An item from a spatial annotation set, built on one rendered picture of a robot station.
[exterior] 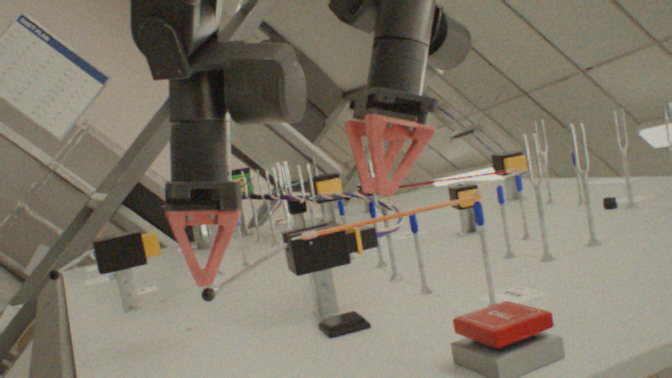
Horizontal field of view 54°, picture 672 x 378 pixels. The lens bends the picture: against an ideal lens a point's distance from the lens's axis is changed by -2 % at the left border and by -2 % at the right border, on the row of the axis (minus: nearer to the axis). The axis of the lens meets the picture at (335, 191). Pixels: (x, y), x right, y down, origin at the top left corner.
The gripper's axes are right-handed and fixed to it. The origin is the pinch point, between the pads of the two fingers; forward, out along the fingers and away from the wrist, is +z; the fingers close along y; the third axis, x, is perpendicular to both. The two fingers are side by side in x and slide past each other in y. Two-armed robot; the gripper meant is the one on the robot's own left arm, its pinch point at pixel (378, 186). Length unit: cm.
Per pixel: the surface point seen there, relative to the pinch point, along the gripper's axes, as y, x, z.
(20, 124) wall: 739, 198, -13
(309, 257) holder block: -2.0, 6.4, 7.9
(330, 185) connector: 51, -7, 1
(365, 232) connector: -1.1, 0.9, 4.8
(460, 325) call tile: -22.2, -0.7, 9.0
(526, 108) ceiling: 361, -212, -76
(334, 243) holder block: -2.0, 4.1, 6.2
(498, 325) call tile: -25.1, -2.0, 8.1
